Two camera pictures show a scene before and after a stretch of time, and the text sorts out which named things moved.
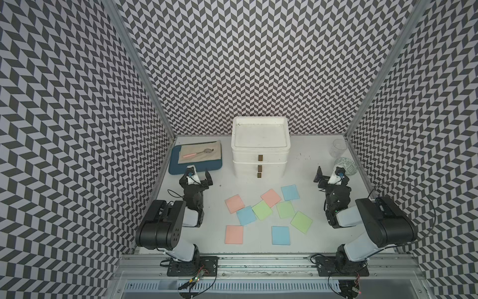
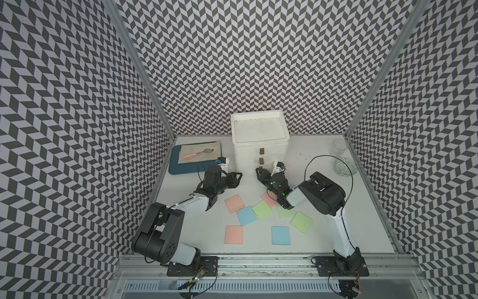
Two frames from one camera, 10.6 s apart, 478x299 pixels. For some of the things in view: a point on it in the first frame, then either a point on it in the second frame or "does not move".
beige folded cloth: x=192 y=148 does not move
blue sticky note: x=246 y=215 does not move
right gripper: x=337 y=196 → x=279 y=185
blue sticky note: x=280 y=235 does not move
